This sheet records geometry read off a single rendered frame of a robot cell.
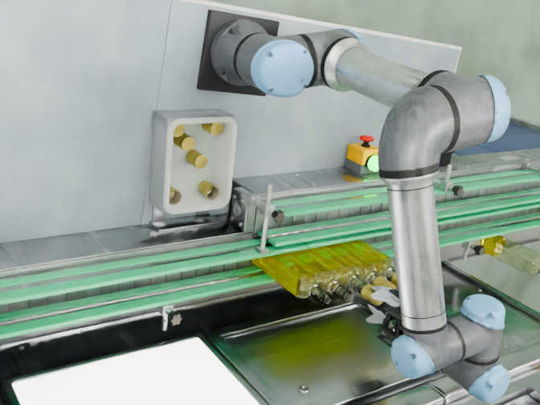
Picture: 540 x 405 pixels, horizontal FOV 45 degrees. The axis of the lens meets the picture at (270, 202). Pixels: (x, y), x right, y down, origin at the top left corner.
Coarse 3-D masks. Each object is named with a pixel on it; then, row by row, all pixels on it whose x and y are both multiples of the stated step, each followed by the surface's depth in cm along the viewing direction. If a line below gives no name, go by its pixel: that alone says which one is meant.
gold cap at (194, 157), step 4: (188, 152) 153; (192, 152) 153; (196, 152) 152; (188, 156) 153; (192, 156) 152; (196, 156) 151; (200, 156) 151; (204, 156) 151; (188, 160) 153; (192, 160) 151; (196, 160) 150; (200, 160) 151; (204, 160) 152; (192, 164) 152; (196, 164) 151; (200, 164) 151; (204, 164) 152; (200, 168) 152
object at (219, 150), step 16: (192, 128) 152; (224, 128) 152; (208, 144) 156; (224, 144) 153; (176, 160) 152; (208, 160) 157; (224, 160) 154; (176, 176) 154; (192, 176) 156; (208, 176) 159; (224, 176) 155; (192, 192) 158; (224, 192) 156; (176, 208) 149; (192, 208) 151; (208, 208) 154
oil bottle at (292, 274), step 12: (288, 252) 157; (264, 264) 157; (276, 264) 153; (288, 264) 151; (300, 264) 151; (276, 276) 153; (288, 276) 149; (300, 276) 146; (312, 276) 147; (288, 288) 150; (300, 288) 146
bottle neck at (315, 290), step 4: (316, 284) 146; (312, 288) 145; (316, 288) 144; (320, 288) 144; (312, 292) 145; (316, 292) 144; (320, 292) 143; (324, 292) 143; (328, 292) 143; (312, 296) 145; (316, 296) 143; (320, 296) 142; (324, 296) 142; (328, 296) 144; (316, 300) 145; (320, 300) 142; (324, 300) 144; (328, 300) 144; (324, 304) 143; (328, 304) 143
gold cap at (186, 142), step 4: (180, 136) 148; (184, 136) 148; (188, 136) 148; (176, 140) 149; (180, 140) 147; (184, 140) 147; (188, 140) 147; (192, 140) 148; (176, 144) 149; (180, 144) 147; (184, 144) 147; (188, 144) 148; (192, 144) 148; (184, 148) 147; (188, 148) 148; (192, 148) 149
